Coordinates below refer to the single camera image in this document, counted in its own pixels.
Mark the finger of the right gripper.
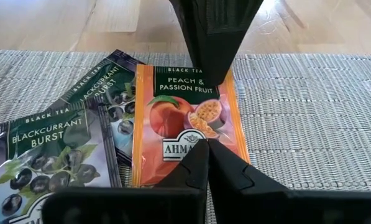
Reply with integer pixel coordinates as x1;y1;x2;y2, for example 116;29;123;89
203;0;264;86
169;0;216;86

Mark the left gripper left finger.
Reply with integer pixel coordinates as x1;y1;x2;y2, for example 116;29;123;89
41;139;210;224

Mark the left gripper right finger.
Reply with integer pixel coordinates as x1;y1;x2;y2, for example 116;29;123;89
208;138;371;224

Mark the peach passion fruit tea bag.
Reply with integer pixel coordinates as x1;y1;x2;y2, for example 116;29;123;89
131;63;251;187

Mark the blackcurrant burst tea bag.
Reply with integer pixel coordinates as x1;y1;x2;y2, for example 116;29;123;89
0;99;123;224
48;49;145;166

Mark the grey woven placemat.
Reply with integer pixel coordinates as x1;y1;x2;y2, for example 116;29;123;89
0;49;371;224

